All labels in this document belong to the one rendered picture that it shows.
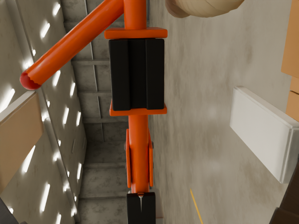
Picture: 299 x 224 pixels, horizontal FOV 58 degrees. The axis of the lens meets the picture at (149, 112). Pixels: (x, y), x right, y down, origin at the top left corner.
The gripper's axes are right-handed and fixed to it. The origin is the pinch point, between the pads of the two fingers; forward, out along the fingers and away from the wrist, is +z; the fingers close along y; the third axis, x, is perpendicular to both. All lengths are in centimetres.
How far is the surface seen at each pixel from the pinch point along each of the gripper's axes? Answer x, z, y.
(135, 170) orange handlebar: -10.8, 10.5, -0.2
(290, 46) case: 0.1, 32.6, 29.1
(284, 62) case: -3.1, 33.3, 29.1
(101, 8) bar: 6.5, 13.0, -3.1
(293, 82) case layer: -23, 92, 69
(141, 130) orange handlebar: -5.9, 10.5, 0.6
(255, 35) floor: -17, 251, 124
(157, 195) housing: -17.7, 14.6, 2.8
